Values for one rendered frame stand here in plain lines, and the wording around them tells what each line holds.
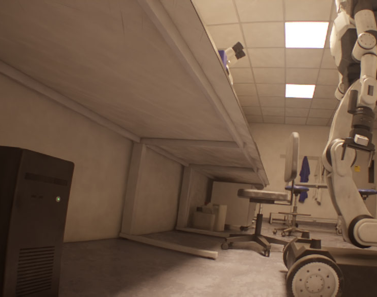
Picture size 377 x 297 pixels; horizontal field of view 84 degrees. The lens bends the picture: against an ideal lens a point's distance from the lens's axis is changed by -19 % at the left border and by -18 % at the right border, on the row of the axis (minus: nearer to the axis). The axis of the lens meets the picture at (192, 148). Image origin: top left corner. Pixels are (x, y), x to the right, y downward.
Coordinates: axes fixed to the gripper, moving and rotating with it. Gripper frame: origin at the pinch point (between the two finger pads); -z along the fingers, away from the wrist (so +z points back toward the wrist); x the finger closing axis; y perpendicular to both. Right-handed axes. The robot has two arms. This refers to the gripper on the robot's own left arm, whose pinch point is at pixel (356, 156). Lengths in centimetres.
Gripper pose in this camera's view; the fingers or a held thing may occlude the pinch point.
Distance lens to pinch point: 103.2
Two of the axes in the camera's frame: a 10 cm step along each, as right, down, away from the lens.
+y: -3.2, -2.3, -9.2
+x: -8.9, -2.5, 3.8
